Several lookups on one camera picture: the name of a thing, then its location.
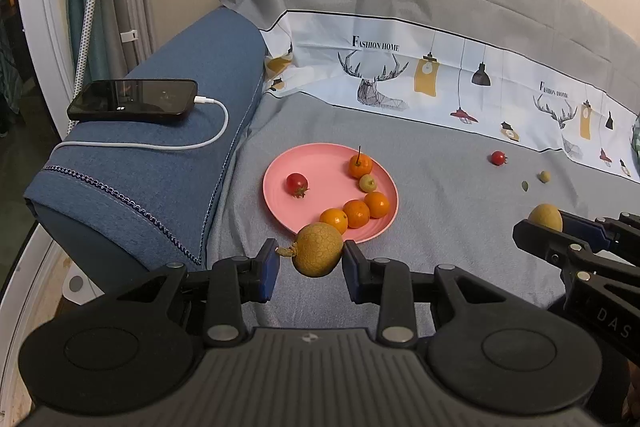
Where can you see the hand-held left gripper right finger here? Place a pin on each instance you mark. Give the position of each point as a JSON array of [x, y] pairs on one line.
[[351, 274]]

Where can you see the red cherry tomato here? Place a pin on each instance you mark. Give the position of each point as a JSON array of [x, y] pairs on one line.
[[297, 184], [498, 158]]

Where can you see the pink plate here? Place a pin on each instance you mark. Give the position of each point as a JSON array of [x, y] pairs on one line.
[[320, 172]]

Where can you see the tan longan with stem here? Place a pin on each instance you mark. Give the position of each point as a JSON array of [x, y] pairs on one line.
[[317, 249]]

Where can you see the green patterned cloth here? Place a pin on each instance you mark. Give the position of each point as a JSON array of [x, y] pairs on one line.
[[636, 134]]

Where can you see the blue sofa armrest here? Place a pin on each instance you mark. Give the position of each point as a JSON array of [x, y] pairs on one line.
[[150, 177]]

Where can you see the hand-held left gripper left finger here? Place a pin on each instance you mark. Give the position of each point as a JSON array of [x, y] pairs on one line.
[[270, 269]]

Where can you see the white patterned pole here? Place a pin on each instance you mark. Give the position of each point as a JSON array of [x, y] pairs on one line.
[[92, 7]]

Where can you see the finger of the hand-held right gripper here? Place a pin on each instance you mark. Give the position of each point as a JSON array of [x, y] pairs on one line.
[[590, 232], [540, 239]]

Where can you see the white curtain clip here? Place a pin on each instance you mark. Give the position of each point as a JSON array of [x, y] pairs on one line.
[[129, 35]]

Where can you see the orange kumquat with stem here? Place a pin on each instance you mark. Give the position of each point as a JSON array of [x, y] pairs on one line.
[[360, 166]]

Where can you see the small tan longan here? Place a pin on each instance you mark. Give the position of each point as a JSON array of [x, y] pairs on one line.
[[544, 177]]

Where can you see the white window frame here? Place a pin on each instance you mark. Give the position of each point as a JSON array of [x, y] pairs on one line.
[[45, 7]]

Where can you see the black smartphone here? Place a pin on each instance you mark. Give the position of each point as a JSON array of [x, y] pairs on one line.
[[130, 99]]

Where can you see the grey printed sofa cover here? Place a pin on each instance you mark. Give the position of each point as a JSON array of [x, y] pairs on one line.
[[450, 232]]

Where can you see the small green longan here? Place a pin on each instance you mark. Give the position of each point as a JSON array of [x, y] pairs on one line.
[[368, 182]]

